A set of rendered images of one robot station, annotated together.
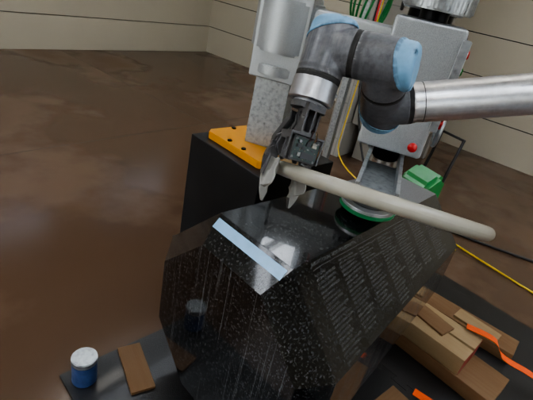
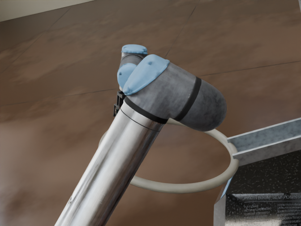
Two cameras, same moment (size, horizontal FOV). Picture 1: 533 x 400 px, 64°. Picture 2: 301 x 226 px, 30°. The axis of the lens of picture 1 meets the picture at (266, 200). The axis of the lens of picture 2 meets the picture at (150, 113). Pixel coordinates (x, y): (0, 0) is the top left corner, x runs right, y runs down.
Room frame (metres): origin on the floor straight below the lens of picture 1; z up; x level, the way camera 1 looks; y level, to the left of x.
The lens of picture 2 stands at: (0.65, -1.91, 2.23)
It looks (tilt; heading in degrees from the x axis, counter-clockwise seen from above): 27 degrees down; 83
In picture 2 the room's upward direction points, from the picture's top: 20 degrees counter-clockwise
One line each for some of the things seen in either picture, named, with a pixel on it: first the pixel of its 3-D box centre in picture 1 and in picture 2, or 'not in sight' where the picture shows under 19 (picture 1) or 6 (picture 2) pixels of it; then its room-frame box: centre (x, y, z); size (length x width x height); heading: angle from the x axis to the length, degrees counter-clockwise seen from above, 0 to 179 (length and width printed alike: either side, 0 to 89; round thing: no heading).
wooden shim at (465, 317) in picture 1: (477, 325); not in sight; (1.98, -1.35, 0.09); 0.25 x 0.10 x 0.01; 49
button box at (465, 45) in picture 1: (448, 86); not in sight; (1.42, -0.49, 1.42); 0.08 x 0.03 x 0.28; 167
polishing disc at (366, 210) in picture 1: (368, 201); not in sight; (1.51, -0.39, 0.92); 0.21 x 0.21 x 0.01
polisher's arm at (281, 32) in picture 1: (325, 35); not in sight; (2.28, -0.11, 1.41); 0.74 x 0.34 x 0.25; 74
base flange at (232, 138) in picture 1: (264, 144); not in sight; (2.33, 0.08, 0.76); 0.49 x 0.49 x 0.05; 49
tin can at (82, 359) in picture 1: (84, 367); not in sight; (1.16, 0.58, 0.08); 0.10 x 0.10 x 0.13
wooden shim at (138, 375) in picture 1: (136, 367); not in sight; (1.26, 0.40, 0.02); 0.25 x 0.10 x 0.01; 35
